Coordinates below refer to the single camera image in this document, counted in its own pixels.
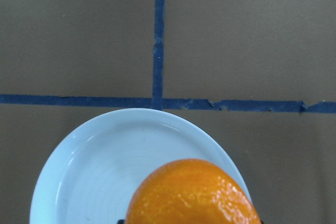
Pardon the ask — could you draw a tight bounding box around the orange mandarin fruit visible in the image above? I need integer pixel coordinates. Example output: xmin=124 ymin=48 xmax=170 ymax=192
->
xmin=124 ymin=159 xmax=261 ymax=223

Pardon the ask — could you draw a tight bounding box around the light blue plate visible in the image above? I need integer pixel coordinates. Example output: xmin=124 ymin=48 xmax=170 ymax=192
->
xmin=29 ymin=108 xmax=248 ymax=223

